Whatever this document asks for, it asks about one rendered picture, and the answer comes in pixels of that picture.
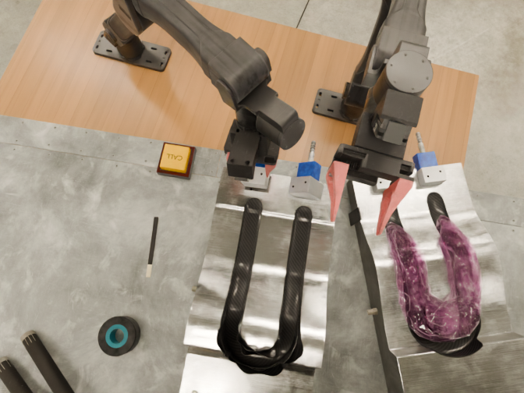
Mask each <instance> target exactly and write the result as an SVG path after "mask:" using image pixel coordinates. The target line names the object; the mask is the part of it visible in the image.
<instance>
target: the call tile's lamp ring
mask: <svg viewBox="0 0 524 393"><path fill-rule="evenodd" d="M165 144H171V145H176V146H181V147H189V148H190V149H192V151H191V155H190V159H189V164H188V168H187V172H186V174H183V173H178V172H169V171H164V170H160V163H161V158H162V154H163V151H164V148H165ZM194 151H195V147H191V146H186V145H180V144H175V143H166V142H164V144H163V147H162V151H161V156H160V160H159V163H158V169H157V172H160V173H165V174H170V175H179V176H184V177H189V172H190V168H191V164H192V160H193V154H194Z"/></svg>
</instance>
